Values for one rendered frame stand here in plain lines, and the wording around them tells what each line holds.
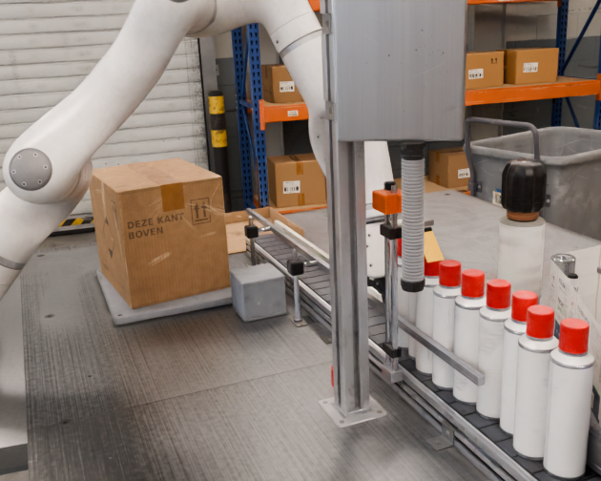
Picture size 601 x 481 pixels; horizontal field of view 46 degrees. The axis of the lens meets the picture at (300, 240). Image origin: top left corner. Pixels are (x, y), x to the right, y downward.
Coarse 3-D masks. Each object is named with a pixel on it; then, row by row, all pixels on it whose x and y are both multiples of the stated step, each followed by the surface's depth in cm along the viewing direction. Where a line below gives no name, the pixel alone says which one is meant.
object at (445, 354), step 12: (252, 216) 190; (276, 228) 174; (288, 240) 165; (300, 252) 158; (312, 252) 154; (324, 264) 146; (372, 300) 127; (384, 312) 123; (408, 324) 116; (420, 336) 112; (432, 348) 109; (444, 348) 107; (444, 360) 106; (456, 360) 103; (468, 372) 100; (480, 384) 98
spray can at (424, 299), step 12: (432, 264) 111; (432, 276) 112; (432, 288) 111; (420, 300) 113; (432, 300) 112; (420, 312) 114; (432, 312) 112; (420, 324) 114; (432, 324) 113; (420, 348) 115; (420, 360) 116; (420, 372) 117
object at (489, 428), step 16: (256, 240) 192; (272, 240) 192; (272, 256) 180; (288, 256) 178; (304, 272) 166; (320, 272) 166; (320, 288) 156; (368, 304) 146; (368, 320) 138; (384, 320) 138; (368, 336) 132; (384, 336) 131; (432, 384) 113; (448, 400) 108; (464, 416) 104; (480, 416) 104; (496, 432) 99; (512, 448) 96; (528, 464) 92; (544, 480) 89; (560, 480) 89; (576, 480) 89; (592, 480) 88
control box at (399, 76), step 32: (352, 0) 91; (384, 0) 90; (416, 0) 89; (448, 0) 88; (352, 32) 92; (384, 32) 91; (416, 32) 90; (448, 32) 89; (352, 64) 93; (384, 64) 92; (416, 64) 91; (448, 64) 91; (352, 96) 95; (384, 96) 94; (416, 96) 93; (448, 96) 92; (352, 128) 96; (384, 128) 95; (416, 128) 94; (448, 128) 93
